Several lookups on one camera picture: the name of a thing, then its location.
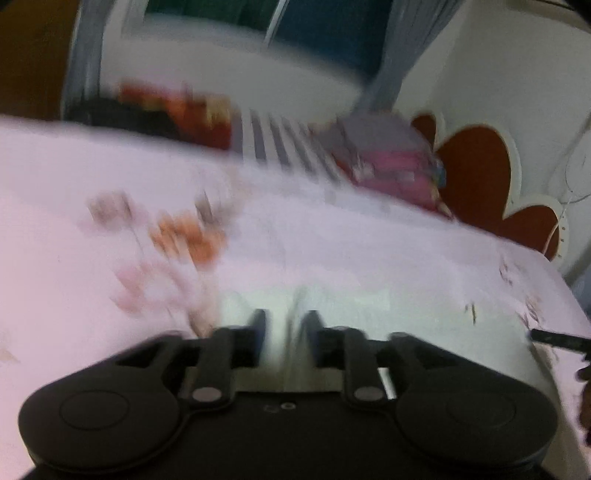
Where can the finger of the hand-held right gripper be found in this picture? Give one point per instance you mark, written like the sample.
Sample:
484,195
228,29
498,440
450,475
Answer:
561,340

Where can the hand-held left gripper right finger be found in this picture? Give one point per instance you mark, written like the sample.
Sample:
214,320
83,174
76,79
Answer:
315,337

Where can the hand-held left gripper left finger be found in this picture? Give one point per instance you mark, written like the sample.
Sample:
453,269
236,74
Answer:
256,337

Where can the white knit sweater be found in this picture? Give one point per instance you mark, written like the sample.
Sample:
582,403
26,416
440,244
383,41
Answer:
295,300

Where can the pile of folded clothes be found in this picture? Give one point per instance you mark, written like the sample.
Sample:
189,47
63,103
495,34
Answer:
392,166

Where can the petal-shaped red headboard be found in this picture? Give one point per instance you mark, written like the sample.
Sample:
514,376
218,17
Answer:
480,175

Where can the pink floral bed sheet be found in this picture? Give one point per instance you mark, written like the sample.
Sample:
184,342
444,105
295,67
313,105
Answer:
69,207

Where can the red patterned cloth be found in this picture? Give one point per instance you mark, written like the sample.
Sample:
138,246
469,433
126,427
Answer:
184,110

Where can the black cloth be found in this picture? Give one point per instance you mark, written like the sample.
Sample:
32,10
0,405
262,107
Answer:
101,113

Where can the grey-blue window curtain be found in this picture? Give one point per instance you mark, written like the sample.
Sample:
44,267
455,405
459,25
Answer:
85,50
401,60

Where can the sliding glass window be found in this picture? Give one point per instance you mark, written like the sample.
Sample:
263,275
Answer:
314,27

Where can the brown wooden door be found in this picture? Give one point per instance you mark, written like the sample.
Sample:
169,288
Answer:
32,60

